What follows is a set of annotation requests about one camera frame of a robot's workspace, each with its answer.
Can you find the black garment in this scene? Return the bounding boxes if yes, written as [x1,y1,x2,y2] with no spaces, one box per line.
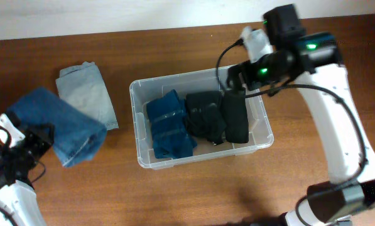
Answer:
[221,89,249,144]
[185,90,227,146]

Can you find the blue denim jeans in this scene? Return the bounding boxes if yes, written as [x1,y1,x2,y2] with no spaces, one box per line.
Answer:
[8,87,107,168]

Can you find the dark blue garment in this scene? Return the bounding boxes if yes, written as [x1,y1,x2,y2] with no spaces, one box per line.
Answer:
[146,90,197,159]

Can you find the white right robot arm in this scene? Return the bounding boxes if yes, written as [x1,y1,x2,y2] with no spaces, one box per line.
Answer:
[226,4,375,225]

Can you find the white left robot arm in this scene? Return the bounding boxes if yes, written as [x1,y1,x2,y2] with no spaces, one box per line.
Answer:
[0,123,55,225]

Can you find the clear plastic storage container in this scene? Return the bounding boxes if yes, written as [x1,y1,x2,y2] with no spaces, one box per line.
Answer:
[129,68,274,170]

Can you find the light grey folded jeans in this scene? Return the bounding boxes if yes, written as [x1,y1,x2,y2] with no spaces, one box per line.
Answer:
[56,62,119,130]

